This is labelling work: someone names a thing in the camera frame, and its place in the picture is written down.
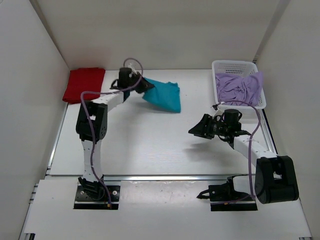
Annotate teal t shirt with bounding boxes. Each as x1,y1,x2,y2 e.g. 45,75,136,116
142,78,181,113

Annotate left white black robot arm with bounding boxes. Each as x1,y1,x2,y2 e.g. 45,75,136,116
75,67,155,205

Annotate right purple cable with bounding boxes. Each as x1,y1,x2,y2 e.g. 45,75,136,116
211,100,262,206

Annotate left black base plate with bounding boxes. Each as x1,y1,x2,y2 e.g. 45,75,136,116
73,184,121,210

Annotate white plastic laundry basket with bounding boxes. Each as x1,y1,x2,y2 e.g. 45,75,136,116
211,60,258,115

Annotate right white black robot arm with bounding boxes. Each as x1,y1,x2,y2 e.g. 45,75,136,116
188,109,299,205

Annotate aluminium frame rail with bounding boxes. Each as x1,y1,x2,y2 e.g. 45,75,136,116
103,174,230,182

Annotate purple cable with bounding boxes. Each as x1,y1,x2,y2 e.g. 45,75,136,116
211,100,262,206
80,57,145,208

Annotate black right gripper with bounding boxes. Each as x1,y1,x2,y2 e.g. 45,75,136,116
189,114,229,140

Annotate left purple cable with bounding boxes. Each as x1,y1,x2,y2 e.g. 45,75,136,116
80,57,145,208

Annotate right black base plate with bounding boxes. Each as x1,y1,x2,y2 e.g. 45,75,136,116
196,183,258,212

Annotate red t shirt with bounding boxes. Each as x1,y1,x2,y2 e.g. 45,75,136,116
62,67,106,104

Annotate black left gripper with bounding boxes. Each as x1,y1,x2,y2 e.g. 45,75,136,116
127,71,154,94

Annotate lavender t shirt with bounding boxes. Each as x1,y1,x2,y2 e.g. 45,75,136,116
215,71,264,106

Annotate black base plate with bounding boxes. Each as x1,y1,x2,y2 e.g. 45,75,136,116
196,183,258,212
73,184,121,210

